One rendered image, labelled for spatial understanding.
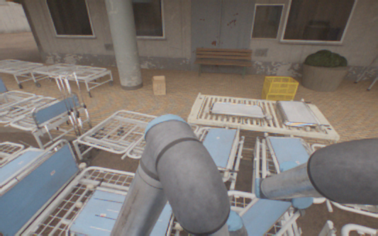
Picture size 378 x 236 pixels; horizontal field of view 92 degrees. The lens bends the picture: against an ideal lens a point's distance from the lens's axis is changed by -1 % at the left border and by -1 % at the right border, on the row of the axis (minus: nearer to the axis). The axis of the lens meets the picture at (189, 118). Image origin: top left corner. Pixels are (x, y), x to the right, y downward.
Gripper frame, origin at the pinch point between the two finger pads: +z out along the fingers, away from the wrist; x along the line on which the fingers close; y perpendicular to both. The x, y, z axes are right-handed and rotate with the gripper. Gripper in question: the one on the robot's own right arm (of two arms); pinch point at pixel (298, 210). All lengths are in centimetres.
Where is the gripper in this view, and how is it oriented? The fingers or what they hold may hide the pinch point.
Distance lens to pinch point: 130.8
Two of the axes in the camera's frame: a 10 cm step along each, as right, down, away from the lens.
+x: 4.6, 1.7, -8.7
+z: 3.9, 8.5, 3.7
